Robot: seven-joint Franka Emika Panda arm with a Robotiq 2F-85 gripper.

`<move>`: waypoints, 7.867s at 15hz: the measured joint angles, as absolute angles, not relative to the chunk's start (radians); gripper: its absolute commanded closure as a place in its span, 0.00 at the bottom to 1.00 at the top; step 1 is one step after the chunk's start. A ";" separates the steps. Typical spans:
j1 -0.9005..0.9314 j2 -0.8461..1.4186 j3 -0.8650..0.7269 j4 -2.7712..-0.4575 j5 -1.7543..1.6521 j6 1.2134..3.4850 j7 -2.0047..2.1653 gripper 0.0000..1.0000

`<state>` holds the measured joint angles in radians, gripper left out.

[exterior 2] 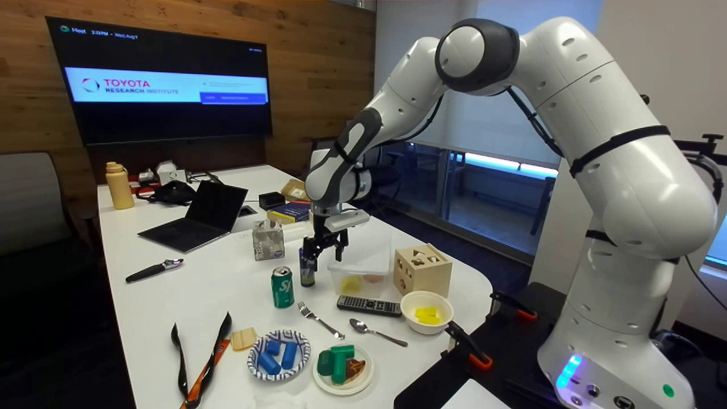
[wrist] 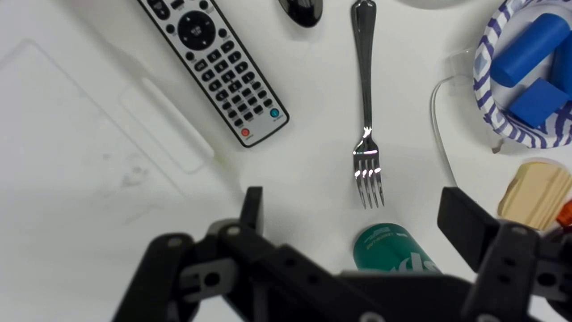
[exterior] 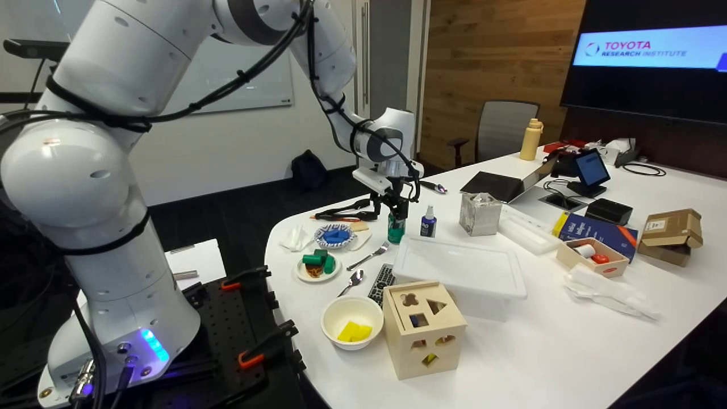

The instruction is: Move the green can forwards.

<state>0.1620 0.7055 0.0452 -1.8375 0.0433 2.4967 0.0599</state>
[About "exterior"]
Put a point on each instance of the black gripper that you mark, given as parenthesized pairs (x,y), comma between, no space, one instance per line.
(399,189)

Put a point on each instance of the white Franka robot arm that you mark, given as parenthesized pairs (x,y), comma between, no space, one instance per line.
(99,189)

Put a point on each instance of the small blue bottle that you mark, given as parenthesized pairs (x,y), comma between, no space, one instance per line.
(429,223)

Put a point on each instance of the black marker pen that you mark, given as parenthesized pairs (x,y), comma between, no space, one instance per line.
(433,186)

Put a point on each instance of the beige flat block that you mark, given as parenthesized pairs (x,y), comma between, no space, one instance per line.
(357,225)

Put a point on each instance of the metal fork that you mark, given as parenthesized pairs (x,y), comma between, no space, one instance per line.
(366,259)

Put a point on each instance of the black remote control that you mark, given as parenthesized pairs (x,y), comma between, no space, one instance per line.
(381,282)

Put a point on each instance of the blue patterned plate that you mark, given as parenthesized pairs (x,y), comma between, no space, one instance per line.
(321,241)

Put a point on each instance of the square metal container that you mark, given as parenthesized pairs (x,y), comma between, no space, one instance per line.
(481,214)

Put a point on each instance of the green block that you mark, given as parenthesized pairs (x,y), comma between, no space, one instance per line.
(321,255)
(331,264)
(309,259)

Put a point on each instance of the metal spoon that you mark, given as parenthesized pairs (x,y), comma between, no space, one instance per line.
(350,282)

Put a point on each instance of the black bag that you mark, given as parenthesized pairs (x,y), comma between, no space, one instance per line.
(309,171)

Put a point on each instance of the brown giraffe pattern piece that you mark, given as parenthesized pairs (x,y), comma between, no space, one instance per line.
(315,272)

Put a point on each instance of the white crumpled napkin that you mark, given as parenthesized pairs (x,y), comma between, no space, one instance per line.
(297,239)

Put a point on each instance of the small white plate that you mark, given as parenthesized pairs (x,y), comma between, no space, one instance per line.
(302,273)

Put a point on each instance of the white bowl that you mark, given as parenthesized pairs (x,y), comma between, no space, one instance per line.
(333,314)

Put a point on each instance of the yellow block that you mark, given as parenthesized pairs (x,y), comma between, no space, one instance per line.
(362,327)
(346,332)

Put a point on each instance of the wooden shape sorter box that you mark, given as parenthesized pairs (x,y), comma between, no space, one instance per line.
(423,332)

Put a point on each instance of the white long plastic box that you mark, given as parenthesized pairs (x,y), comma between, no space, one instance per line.
(525,228)

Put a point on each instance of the grey office chair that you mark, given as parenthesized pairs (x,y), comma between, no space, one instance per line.
(506,127)

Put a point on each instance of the yellow bottle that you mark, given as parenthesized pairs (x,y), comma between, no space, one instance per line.
(532,139)

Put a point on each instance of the black orange clamp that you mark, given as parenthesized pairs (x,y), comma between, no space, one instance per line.
(241,282)
(265,345)

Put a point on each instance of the open cardboard tray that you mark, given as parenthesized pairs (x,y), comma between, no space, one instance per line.
(568,255)

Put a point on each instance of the small tablet on stand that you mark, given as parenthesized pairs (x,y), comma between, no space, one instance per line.
(592,168)

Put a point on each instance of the black mounting board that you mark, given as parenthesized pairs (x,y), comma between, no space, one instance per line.
(229,325)

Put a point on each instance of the small black box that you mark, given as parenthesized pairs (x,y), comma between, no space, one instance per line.
(610,211)

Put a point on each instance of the clear plastic bag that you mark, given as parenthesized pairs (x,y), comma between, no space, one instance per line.
(610,292)

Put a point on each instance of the white device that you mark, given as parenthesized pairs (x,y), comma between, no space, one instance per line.
(619,150)

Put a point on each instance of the brown cardboard box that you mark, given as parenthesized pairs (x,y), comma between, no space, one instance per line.
(671,231)

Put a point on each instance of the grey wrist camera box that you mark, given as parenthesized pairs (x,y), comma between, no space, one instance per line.
(369,181)

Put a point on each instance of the wall whiteboard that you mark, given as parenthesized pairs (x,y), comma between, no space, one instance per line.
(251,82)

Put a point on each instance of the wall television screen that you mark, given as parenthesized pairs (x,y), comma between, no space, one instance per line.
(651,68)

